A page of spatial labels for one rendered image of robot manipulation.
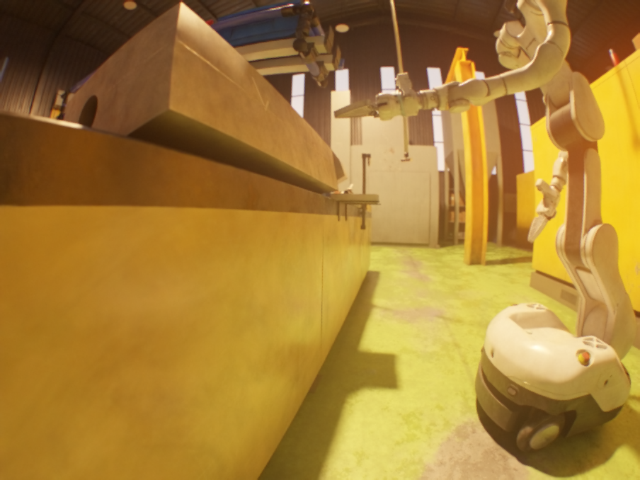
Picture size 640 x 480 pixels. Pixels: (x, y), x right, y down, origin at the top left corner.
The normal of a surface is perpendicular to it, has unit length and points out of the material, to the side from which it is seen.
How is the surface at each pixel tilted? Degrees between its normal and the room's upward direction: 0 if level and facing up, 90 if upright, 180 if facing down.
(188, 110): 80
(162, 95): 90
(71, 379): 90
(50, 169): 90
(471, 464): 0
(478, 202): 90
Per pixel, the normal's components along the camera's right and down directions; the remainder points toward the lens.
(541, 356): -0.67, -0.68
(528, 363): -0.82, -0.52
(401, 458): 0.01, -1.00
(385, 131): -0.26, 0.07
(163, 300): 0.97, 0.04
